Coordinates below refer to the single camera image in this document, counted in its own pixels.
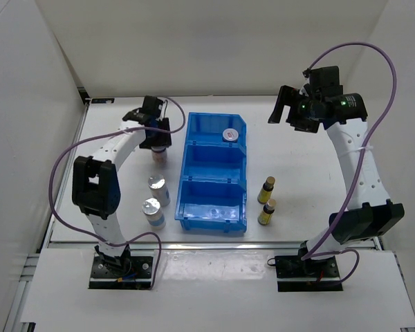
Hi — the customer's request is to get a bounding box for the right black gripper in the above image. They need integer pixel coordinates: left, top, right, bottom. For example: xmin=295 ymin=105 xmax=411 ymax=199
xmin=268 ymin=86 xmax=320 ymax=133

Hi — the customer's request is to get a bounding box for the silver-lid bead jar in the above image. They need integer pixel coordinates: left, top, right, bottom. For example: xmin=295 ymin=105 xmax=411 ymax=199
xmin=142 ymin=198 xmax=166 ymax=229
xmin=148 ymin=174 xmax=171 ymax=207

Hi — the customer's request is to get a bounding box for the yellow dark bottle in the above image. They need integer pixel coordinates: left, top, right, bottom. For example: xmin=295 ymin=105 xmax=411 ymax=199
xmin=257 ymin=176 xmax=275 ymax=204
xmin=257 ymin=199 xmax=277 ymax=225

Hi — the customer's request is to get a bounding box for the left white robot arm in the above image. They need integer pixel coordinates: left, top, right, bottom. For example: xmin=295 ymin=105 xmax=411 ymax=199
xmin=72 ymin=107 xmax=172 ymax=277

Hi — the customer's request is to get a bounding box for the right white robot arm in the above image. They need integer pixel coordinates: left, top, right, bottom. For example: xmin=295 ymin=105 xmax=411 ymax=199
xmin=268 ymin=84 xmax=405 ymax=277

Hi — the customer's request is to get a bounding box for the blue three-compartment plastic bin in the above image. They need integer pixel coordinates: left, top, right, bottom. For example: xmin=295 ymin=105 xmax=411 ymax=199
xmin=175 ymin=112 xmax=247 ymax=234

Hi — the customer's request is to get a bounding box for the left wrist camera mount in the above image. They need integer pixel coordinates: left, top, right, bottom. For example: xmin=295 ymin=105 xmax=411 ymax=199
xmin=140 ymin=95 xmax=165 ymax=118

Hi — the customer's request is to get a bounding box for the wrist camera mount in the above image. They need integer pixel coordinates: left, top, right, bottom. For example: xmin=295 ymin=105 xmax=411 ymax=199
xmin=302 ymin=66 xmax=343 ymax=98
xmin=140 ymin=95 xmax=165 ymax=118

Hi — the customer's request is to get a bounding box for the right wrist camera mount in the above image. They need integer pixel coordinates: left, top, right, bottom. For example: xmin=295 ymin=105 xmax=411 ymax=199
xmin=302 ymin=66 xmax=343 ymax=98

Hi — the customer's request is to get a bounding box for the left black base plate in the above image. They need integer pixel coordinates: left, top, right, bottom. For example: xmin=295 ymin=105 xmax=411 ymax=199
xmin=88 ymin=254 xmax=154 ymax=291

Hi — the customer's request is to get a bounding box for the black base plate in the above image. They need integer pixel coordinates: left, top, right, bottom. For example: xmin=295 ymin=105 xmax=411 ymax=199
xmin=88 ymin=254 xmax=154 ymax=291
xmin=266 ymin=255 xmax=343 ymax=293

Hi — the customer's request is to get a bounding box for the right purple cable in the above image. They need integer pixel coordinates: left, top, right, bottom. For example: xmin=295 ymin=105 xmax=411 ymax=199
xmin=299 ymin=41 xmax=398 ymax=282

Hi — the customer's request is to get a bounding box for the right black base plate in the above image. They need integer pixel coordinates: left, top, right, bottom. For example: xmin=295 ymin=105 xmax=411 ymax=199
xmin=266 ymin=255 xmax=343 ymax=293

